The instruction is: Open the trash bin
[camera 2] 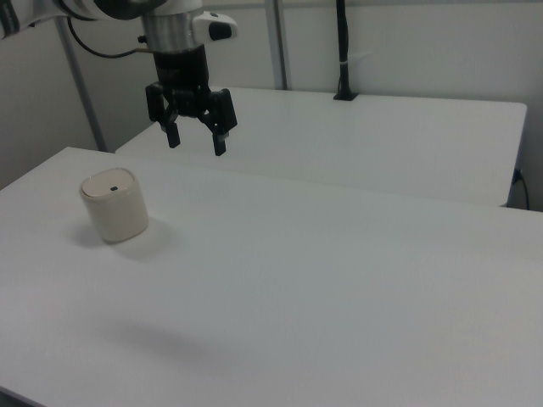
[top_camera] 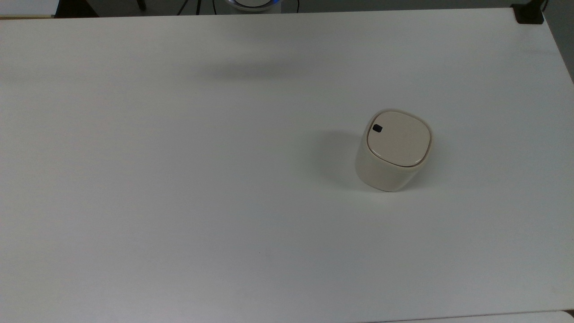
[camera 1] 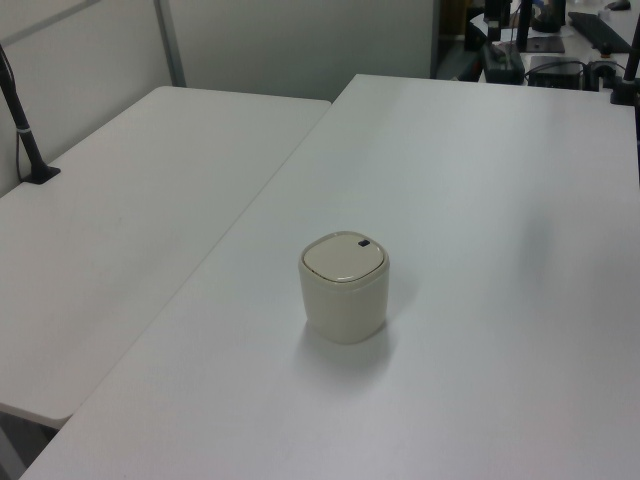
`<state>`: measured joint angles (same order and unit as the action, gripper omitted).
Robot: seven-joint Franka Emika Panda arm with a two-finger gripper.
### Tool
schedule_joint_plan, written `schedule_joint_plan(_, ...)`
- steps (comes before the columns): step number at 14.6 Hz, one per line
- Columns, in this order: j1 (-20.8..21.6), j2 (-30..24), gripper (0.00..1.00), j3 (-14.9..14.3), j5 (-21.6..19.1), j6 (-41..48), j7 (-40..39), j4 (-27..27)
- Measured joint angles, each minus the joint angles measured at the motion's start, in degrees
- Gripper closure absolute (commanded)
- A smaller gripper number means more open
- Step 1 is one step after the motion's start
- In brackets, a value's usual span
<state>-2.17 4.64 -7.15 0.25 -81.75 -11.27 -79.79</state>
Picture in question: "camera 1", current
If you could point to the beige trash bin with lid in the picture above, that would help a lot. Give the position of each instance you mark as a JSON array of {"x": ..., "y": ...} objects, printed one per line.
[{"x": 345, "y": 300}]

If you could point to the adjacent white table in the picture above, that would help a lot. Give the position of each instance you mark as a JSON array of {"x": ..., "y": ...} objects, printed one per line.
[{"x": 125, "y": 225}]

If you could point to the dark green black device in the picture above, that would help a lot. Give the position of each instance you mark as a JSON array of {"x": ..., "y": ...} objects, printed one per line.
[{"x": 500, "y": 62}]

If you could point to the black box device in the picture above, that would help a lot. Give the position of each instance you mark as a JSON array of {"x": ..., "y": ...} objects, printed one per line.
[{"x": 552, "y": 72}]

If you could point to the thin black stand pole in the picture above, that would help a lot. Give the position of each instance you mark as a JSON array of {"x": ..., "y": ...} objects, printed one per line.
[{"x": 522, "y": 25}]

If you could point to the black flat pad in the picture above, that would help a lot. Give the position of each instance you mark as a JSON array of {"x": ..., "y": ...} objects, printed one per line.
[{"x": 546, "y": 45}]

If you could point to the black pole with flat clamp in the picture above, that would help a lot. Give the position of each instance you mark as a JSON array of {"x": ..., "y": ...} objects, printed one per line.
[{"x": 30, "y": 145}]

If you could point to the black keyboard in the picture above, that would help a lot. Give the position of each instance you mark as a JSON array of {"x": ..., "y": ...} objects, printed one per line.
[{"x": 600, "y": 27}]

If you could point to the black pole with round clamp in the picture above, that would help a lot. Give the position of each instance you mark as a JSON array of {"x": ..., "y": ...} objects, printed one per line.
[{"x": 631, "y": 60}]

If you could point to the dark computer mouse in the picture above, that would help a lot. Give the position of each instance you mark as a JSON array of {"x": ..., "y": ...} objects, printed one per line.
[{"x": 619, "y": 5}]

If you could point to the grey metal partition post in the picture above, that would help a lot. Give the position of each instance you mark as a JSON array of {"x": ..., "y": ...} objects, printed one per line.
[{"x": 170, "y": 45}]

